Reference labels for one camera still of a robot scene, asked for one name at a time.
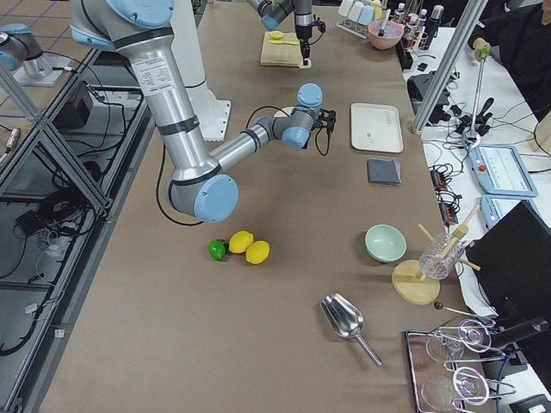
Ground green lime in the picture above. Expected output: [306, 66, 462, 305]
[207, 239, 228, 261]

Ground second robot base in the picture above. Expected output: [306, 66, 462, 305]
[1, 23, 61, 87]

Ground person in black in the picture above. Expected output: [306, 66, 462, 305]
[467, 1, 550, 121]

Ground lemon slices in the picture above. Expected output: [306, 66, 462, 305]
[266, 30, 283, 40]

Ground lower yellow lemon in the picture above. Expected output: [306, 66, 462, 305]
[228, 230, 254, 254]

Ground purple cloth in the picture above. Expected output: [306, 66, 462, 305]
[395, 160, 402, 184]

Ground bottle rack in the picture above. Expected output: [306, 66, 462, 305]
[391, 1, 444, 52]

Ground wire glass rack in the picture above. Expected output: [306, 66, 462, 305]
[421, 318, 517, 412]

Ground black framed box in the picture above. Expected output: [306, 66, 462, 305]
[404, 330, 516, 412]

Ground cream rabbit tray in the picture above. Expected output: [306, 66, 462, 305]
[350, 103, 404, 153]

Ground bamboo cutting board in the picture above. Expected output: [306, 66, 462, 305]
[259, 32, 306, 69]

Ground blue cup on rack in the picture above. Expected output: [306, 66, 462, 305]
[357, 4, 375, 26]

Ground wooden stand base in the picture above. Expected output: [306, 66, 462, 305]
[392, 260, 440, 305]

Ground cream round plate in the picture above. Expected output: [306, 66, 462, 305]
[273, 106, 294, 118]

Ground white cup on rack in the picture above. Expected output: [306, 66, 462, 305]
[337, 0, 354, 17]

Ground yellow lemon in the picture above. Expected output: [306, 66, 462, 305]
[228, 230, 254, 254]
[245, 240, 270, 265]

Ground wooden stand pole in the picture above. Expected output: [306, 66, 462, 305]
[418, 204, 480, 271]

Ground clear glass cup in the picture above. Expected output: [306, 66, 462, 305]
[419, 233, 465, 280]

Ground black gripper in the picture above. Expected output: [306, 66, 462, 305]
[294, 15, 325, 61]
[311, 108, 337, 149]

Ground lower teach pendant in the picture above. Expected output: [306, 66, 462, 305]
[480, 194, 537, 230]

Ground upper yellow lemon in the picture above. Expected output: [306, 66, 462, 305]
[245, 240, 270, 265]

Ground metal scoop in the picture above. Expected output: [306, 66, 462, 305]
[320, 293, 383, 367]

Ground upper teach pendant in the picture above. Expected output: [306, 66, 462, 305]
[468, 145, 538, 198]

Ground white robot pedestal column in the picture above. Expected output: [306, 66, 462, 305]
[170, 0, 232, 142]

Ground pink cup on rack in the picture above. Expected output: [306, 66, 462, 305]
[347, 1, 364, 22]

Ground black monitor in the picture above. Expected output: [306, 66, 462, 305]
[467, 200, 550, 323]

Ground aluminium frame post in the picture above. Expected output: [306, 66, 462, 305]
[411, 0, 487, 135]

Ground metal tongs black tip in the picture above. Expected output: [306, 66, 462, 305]
[378, 9, 392, 37]

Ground mint green bowl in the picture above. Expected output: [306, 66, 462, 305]
[364, 224, 406, 263]

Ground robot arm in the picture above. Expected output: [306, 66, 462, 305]
[248, 0, 326, 65]
[70, 1, 334, 223]

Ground long grabber tool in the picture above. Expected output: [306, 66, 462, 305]
[463, 45, 490, 151]

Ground yellow plastic knife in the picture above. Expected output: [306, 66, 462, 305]
[269, 39, 300, 46]

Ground grey folded cloth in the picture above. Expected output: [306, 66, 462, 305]
[367, 158, 401, 186]

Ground teach pendant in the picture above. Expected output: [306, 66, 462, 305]
[468, 145, 538, 198]
[480, 194, 537, 230]

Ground yellow cup on rack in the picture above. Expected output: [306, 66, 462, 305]
[370, 0, 383, 21]

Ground pink ice bucket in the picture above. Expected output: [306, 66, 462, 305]
[368, 20, 405, 50]

